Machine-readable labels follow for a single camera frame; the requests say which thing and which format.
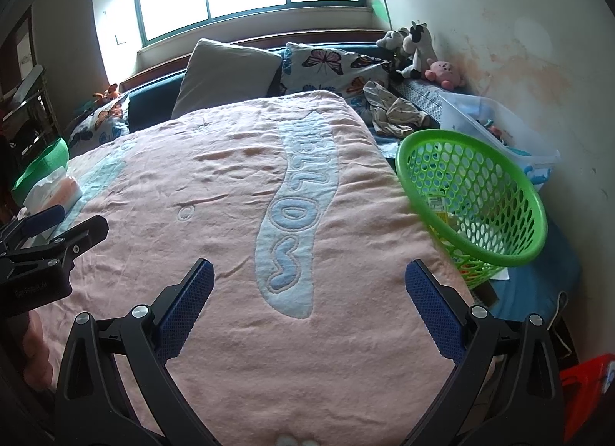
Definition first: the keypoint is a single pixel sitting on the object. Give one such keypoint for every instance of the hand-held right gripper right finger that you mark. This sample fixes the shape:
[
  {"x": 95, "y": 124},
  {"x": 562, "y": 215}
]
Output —
[{"x": 432, "y": 311}]

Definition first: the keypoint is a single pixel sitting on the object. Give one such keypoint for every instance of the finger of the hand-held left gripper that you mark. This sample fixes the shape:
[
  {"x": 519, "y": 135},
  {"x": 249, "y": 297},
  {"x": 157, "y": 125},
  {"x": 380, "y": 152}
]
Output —
[
  {"x": 43, "y": 220},
  {"x": 86, "y": 232}
]

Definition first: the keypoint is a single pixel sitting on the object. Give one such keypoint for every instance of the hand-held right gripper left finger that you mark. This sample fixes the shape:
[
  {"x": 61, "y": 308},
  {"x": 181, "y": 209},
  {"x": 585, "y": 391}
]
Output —
[{"x": 187, "y": 311}]

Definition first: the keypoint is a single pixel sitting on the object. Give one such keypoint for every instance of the green plastic basket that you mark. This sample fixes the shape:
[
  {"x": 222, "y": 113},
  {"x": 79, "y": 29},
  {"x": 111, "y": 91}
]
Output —
[{"x": 537, "y": 196}]

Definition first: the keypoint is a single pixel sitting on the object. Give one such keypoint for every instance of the person's left hand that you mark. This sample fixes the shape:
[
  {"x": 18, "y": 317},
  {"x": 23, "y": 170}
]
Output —
[{"x": 36, "y": 350}]

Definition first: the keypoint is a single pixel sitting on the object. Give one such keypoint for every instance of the pink tissue pack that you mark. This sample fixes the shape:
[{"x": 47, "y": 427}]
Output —
[{"x": 53, "y": 191}]

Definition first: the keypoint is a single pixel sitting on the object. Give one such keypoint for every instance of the green plastic basin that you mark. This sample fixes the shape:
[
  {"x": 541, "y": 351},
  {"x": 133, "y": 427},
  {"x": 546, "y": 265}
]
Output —
[{"x": 43, "y": 157}]

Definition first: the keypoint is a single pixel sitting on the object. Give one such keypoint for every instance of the pink printed blanket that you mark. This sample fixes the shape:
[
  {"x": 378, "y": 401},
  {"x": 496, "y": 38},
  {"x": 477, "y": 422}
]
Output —
[{"x": 216, "y": 234}]

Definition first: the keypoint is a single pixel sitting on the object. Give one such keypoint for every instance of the metal rack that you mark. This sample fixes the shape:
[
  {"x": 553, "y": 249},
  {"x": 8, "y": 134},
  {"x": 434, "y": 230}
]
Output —
[{"x": 29, "y": 109}]

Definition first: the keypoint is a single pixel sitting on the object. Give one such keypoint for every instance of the small butterfly print pillow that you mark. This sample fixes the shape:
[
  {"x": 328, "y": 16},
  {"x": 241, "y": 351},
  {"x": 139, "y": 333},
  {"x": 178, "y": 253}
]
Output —
[{"x": 101, "y": 119}]

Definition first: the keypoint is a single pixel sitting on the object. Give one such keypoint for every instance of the orange plush toy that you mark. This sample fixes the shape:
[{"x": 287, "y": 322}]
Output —
[{"x": 106, "y": 94}]

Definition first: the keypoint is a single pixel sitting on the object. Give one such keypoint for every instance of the red plastic stool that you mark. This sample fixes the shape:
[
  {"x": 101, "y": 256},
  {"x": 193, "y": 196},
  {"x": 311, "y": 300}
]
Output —
[{"x": 586, "y": 388}]

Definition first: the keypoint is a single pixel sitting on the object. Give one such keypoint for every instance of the beige crumpled garment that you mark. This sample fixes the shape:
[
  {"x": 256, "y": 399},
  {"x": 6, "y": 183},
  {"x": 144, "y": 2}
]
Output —
[{"x": 399, "y": 112}]

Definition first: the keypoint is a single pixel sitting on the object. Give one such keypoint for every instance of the clear storage bin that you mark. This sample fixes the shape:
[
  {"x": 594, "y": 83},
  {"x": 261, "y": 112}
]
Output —
[{"x": 480, "y": 109}]

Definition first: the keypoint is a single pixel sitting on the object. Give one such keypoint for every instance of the grey pillow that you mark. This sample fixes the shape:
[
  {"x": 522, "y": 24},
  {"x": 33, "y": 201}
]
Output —
[{"x": 226, "y": 76}]

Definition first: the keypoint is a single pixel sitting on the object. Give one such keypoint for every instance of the grey patterned bedding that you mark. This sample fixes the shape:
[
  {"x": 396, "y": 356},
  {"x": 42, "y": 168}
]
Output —
[{"x": 427, "y": 95}]

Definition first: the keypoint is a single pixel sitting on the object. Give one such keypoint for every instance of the pink plush toy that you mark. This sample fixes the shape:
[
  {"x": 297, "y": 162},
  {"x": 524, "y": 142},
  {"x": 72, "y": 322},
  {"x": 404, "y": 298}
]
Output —
[{"x": 442, "y": 73}]

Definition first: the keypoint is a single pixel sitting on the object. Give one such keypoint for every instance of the wooden headboard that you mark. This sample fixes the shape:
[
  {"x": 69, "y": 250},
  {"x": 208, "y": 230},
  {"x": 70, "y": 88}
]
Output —
[{"x": 240, "y": 42}]

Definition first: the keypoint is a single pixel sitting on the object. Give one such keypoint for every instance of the cow plush toy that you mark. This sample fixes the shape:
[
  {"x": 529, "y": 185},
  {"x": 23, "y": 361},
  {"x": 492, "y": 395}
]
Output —
[{"x": 418, "y": 47}]

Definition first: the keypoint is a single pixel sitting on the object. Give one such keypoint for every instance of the large butterfly print pillow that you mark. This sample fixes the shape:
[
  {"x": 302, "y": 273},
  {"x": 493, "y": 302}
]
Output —
[{"x": 326, "y": 61}]

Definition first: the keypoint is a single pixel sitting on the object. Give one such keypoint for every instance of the grey plush toy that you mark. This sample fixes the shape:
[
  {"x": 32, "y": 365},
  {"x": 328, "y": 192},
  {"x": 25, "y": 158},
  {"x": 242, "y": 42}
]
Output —
[{"x": 390, "y": 40}]

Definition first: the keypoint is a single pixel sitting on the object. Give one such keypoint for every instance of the dark framed wall picture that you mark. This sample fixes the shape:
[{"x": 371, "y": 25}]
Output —
[{"x": 19, "y": 52}]

